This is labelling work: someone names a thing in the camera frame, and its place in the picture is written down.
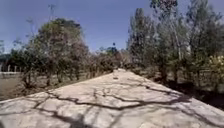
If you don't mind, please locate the pale cracked concrete path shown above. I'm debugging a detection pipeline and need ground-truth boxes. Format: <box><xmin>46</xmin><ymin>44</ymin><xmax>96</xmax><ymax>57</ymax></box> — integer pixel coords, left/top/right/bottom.
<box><xmin>0</xmin><ymin>68</ymin><xmax>224</xmax><ymax>128</ymax></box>

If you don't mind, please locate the tall pole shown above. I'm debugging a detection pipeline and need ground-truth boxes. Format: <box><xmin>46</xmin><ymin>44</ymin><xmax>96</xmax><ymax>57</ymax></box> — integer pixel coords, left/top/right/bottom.
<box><xmin>47</xmin><ymin>3</ymin><xmax>57</xmax><ymax>22</ymax></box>

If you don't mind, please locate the white fence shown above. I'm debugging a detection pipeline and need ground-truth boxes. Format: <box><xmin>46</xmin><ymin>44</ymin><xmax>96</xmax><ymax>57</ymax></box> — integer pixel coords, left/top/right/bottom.
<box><xmin>0</xmin><ymin>63</ymin><xmax>24</xmax><ymax>79</ymax></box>

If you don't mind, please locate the row of trees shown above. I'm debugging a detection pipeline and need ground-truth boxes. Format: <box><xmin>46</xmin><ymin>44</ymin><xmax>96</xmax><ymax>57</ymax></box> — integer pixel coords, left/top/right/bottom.
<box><xmin>125</xmin><ymin>0</ymin><xmax>224</xmax><ymax>91</ymax></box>
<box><xmin>9</xmin><ymin>18</ymin><xmax>123</xmax><ymax>89</ymax></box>

